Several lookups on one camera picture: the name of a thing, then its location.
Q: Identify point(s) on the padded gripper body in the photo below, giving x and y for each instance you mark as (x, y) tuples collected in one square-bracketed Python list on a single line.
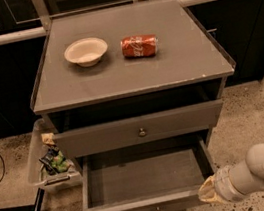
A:
[(225, 182)]

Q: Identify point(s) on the grey drawer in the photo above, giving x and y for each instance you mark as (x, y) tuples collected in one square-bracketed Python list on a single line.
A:
[(163, 175), (131, 131)]

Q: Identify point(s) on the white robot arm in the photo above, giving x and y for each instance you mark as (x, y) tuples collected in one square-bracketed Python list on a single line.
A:
[(237, 182)]

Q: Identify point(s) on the grey top drawer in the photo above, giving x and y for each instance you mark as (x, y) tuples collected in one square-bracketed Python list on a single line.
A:
[(131, 131)]

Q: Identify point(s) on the grey wooden drawer cabinet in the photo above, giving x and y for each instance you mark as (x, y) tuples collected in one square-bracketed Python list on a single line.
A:
[(189, 67)]

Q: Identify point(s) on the red cola can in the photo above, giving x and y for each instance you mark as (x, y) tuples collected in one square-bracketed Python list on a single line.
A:
[(139, 46)]

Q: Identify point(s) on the green snack bag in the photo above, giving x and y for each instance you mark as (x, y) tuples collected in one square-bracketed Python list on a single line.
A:
[(54, 162)]

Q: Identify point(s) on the clear plastic bin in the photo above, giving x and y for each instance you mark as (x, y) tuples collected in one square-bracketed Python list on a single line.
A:
[(37, 176)]

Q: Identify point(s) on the tan crumpled wrapper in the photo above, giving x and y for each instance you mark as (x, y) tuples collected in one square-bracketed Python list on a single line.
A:
[(47, 139)]

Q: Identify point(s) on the white paper bowl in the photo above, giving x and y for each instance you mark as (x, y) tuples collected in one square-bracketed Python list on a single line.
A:
[(86, 52)]

